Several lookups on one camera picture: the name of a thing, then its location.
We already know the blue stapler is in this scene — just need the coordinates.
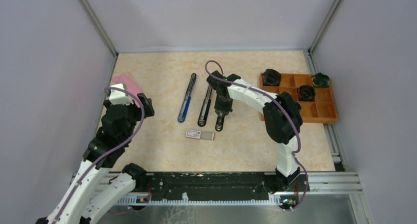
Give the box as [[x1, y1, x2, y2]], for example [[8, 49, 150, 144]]
[[177, 73, 197, 123]]

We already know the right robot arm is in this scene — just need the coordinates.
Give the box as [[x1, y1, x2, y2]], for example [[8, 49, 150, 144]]
[[207, 71, 303, 191]]

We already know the dark rolled fabric top-left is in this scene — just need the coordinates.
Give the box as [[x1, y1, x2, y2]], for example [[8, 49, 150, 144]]
[[262, 69, 282, 86]]

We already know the dark rolled fabric centre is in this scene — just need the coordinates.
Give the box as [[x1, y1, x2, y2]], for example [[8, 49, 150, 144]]
[[297, 85, 316, 102]]

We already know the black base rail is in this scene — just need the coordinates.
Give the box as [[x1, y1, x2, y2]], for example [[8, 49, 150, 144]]
[[116, 172, 310, 202]]

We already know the purple cable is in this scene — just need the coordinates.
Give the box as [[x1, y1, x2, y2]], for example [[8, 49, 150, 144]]
[[204, 60, 310, 212], [49, 86, 146, 224]]

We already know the pink cloth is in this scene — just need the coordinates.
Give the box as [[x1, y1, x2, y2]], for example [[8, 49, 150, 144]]
[[111, 73, 143, 95]]

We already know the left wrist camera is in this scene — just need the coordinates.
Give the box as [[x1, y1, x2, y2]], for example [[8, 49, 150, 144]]
[[109, 89, 134, 106]]

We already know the dark rolled fabric top-right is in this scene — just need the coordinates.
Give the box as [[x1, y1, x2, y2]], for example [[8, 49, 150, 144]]
[[311, 72, 330, 88]]

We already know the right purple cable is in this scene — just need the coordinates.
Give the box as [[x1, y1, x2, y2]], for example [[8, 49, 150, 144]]
[[204, 60, 310, 212]]

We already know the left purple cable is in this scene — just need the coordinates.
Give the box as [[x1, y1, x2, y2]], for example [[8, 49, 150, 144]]
[[49, 86, 146, 224]]

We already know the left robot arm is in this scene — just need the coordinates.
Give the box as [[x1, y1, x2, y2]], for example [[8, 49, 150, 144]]
[[36, 87, 154, 224]]

